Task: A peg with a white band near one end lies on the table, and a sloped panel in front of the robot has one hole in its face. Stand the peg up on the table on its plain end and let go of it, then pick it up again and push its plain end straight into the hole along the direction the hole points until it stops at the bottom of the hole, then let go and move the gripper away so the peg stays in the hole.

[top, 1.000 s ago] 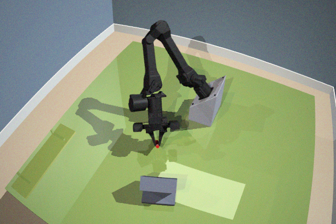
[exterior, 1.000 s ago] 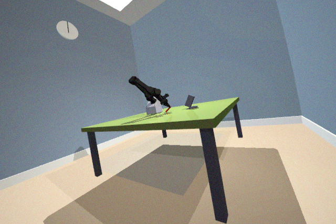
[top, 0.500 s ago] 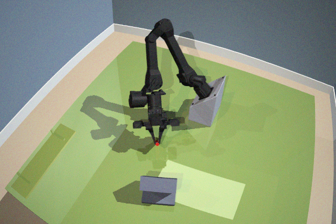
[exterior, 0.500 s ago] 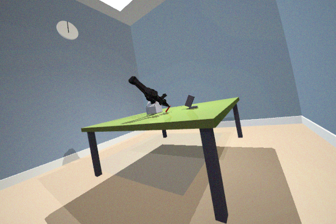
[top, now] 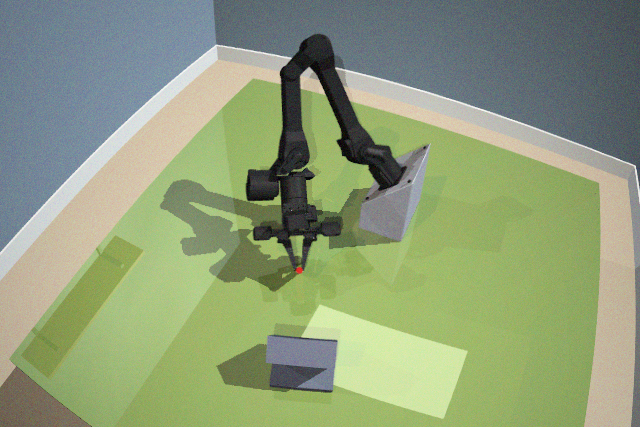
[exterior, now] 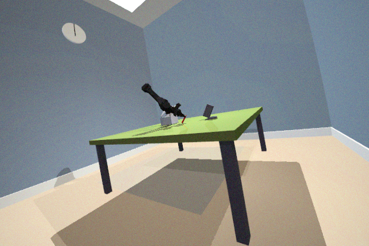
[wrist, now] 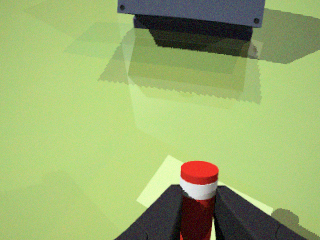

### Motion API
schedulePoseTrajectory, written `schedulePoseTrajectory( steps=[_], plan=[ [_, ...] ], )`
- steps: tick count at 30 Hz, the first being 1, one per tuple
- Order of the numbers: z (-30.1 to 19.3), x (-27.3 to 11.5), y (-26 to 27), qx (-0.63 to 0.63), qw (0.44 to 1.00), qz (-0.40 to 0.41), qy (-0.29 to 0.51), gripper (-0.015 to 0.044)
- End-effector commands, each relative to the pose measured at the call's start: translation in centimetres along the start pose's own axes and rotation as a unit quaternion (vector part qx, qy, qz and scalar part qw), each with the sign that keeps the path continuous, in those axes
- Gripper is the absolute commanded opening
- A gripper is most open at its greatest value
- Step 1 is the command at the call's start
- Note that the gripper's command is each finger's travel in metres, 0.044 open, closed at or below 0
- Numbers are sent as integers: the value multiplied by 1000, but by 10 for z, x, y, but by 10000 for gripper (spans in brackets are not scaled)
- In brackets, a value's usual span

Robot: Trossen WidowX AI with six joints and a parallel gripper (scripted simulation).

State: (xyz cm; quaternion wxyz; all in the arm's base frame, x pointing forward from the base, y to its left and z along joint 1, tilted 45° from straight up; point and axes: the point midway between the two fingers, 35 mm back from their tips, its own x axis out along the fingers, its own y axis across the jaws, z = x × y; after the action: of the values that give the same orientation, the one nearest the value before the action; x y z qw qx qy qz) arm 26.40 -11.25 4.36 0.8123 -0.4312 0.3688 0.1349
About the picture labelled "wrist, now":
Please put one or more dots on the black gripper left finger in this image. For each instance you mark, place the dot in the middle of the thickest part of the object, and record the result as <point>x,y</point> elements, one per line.
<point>161,221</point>

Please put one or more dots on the dark red peg with white band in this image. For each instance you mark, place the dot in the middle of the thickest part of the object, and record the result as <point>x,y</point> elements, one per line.
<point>198,182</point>

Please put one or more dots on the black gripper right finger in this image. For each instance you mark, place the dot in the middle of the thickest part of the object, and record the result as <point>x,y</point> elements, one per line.
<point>237,219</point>

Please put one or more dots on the grey square panel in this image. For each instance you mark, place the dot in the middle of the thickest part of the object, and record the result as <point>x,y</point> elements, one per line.
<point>223,18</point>

